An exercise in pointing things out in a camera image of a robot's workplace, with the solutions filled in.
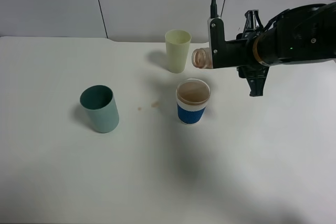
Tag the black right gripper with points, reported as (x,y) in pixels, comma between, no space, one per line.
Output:
(239,53)

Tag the clear plastic drink bottle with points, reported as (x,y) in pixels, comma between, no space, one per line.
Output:
(202,58)

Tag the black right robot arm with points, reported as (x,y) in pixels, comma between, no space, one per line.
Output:
(301,35)

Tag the glass cup with blue sleeve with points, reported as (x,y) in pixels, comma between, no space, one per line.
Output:
(192,97)

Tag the pale yellow-green plastic cup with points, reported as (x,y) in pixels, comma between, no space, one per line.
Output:
(177,46)

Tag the teal green plastic cup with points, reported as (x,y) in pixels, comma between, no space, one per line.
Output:
(100,106)

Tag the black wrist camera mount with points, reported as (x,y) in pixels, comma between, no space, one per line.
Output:
(216,36)

